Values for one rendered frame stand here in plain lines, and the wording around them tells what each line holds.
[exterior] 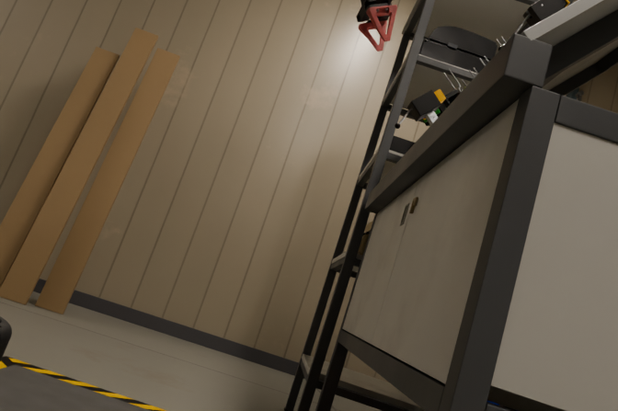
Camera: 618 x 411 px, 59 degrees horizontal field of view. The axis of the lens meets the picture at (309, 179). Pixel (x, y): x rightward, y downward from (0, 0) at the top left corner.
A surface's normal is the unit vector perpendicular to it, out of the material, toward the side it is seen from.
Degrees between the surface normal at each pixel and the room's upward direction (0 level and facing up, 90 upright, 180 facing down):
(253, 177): 90
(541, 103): 90
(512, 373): 90
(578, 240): 90
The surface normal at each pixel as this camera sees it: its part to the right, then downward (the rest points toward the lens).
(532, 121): 0.06, -0.21
